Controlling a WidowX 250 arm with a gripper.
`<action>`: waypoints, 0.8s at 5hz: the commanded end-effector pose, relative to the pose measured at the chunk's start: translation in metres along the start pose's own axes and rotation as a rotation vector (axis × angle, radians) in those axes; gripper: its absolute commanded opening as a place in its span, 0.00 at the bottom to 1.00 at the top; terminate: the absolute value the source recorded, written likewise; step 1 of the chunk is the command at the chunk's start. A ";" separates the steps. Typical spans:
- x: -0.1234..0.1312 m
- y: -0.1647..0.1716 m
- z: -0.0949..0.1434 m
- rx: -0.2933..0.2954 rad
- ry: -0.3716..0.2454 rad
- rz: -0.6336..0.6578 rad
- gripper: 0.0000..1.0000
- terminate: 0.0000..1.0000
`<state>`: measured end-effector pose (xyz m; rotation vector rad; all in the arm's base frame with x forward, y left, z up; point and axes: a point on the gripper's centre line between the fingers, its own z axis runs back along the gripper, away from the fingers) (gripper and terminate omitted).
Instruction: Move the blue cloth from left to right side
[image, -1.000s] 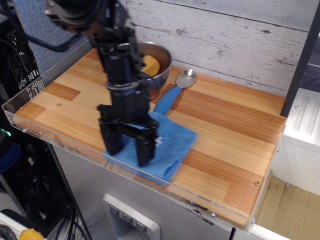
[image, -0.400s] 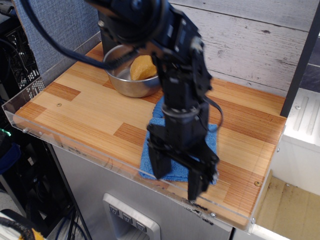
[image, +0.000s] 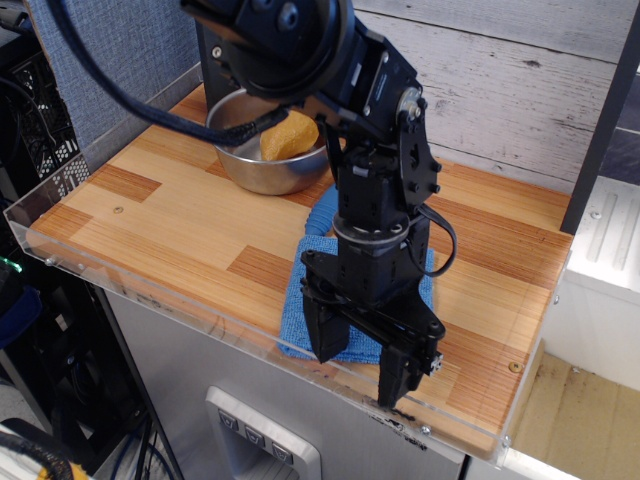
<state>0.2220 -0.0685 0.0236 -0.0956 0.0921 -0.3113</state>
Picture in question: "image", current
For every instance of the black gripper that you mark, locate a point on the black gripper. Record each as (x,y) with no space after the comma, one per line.
(323,330)

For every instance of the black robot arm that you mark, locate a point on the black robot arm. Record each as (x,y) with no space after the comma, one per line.
(318,58)

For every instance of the silver toy fridge cabinet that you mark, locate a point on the silver toy fridge cabinet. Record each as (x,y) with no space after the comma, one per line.
(232,406)

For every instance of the stainless steel bowl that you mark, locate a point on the stainless steel bowl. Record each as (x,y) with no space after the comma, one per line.
(243,163)

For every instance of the yellow plastic food piece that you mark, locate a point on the yellow plastic food piece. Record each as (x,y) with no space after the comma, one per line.
(290,138)

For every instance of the white toy sink unit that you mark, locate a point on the white toy sink unit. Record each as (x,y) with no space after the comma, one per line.
(593,319)

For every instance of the clear acrylic table guard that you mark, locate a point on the clear acrylic table guard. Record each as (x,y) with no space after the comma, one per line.
(164,220)

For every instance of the yellow object bottom left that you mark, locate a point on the yellow object bottom left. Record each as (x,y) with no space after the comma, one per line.
(56,471)

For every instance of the spoon with blue handle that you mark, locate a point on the spoon with blue handle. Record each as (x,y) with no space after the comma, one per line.
(320,220)

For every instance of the black vertical post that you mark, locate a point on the black vertical post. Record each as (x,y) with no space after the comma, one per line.
(612,108)

